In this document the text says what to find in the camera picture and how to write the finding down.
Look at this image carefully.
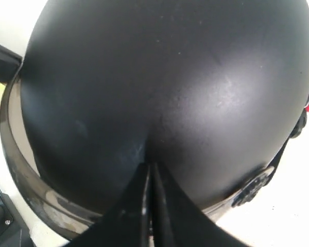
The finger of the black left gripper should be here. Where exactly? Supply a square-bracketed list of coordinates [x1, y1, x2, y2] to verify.
[0, 45, 23, 82]

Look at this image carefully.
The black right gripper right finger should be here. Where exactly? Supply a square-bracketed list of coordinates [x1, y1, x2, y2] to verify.
[151, 162, 250, 247]

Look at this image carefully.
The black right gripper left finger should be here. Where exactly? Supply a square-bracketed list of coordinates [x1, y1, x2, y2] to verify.
[69, 164, 151, 246]

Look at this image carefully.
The black helmet with visor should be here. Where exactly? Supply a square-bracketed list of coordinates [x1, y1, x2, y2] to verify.
[0, 1, 309, 239]

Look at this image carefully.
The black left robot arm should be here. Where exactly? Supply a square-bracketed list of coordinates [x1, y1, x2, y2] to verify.
[0, 45, 35, 246]

